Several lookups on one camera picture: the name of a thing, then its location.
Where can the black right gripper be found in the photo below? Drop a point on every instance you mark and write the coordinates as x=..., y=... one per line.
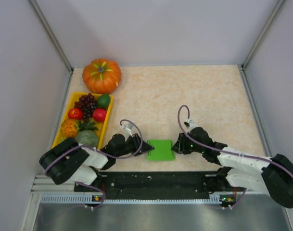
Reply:
x=180, y=146

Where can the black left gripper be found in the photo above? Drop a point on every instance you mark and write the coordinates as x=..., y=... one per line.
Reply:
x=135, y=141

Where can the green paper box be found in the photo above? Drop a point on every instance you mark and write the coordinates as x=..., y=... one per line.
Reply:
x=162, y=150

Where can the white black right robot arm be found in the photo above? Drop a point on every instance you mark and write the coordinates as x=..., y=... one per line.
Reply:
x=269, y=175

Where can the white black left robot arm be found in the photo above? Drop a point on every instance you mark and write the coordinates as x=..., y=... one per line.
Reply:
x=71, y=161

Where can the yellow plastic tray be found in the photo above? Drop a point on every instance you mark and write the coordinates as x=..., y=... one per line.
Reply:
x=101, y=126

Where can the red tomato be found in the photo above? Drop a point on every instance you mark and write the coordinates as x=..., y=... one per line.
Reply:
x=99, y=115

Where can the grey green melon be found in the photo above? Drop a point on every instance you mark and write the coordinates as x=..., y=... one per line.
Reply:
x=88, y=138

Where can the green lime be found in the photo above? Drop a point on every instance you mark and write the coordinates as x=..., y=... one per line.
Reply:
x=103, y=101

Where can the dark purple grape bunch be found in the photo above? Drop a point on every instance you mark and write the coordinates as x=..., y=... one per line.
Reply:
x=87, y=104

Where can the red apple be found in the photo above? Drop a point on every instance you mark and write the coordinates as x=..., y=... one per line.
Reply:
x=75, y=114

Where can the orange pineapple with leaves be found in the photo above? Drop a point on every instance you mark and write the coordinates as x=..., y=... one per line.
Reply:
x=70, y=127

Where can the orange pumpkin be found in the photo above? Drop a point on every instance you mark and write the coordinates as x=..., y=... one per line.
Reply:
x=102, y=76

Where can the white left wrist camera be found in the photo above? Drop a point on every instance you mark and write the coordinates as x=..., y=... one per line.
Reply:
x=128, y=129

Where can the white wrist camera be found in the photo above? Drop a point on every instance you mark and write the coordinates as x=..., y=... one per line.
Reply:
x=190, y=125
x=128, y=129

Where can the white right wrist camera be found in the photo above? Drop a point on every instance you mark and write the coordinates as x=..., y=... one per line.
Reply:
x=190, y=125

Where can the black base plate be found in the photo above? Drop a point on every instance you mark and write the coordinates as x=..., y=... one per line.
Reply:
x=160, y=185

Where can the grey slotted cable duct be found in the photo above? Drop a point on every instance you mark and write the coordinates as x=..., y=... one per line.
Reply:
x=93, y=200

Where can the aluminium corner post right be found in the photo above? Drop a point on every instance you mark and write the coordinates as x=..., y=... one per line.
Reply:
x=264, y=32

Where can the aluminium corner post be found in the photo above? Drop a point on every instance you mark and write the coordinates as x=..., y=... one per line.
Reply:
x=48, y=30
x=264, y=32

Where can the aluminium corner post left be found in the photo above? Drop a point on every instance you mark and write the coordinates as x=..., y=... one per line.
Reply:
x=48, y=30

